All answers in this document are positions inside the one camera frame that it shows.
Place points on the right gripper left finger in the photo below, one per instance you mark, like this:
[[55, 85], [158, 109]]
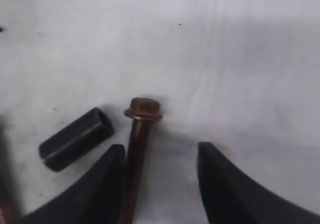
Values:
[[95, 194]]

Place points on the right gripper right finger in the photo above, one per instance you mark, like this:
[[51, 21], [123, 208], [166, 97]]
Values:
[[232, 194]]

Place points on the black hexagonal sleeve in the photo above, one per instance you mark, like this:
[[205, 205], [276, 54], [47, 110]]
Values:
[[75, 140]]

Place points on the copper hex flange bolt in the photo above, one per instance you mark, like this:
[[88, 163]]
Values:
[[138, 144]]

